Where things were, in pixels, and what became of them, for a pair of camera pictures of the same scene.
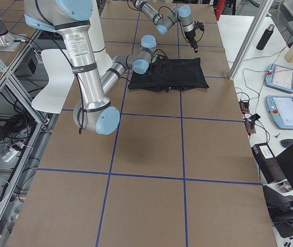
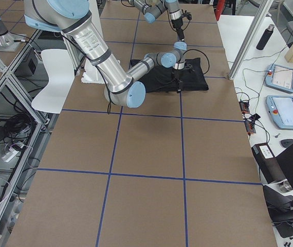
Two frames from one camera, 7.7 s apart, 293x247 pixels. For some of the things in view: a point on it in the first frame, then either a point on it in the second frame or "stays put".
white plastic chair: x=61 y=77 stays put
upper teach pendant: x=281 y=77 stays put
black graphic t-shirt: x=165 y=75 stays put
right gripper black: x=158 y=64 → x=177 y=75
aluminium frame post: x=250 y=38 stays put
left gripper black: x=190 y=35 → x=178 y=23
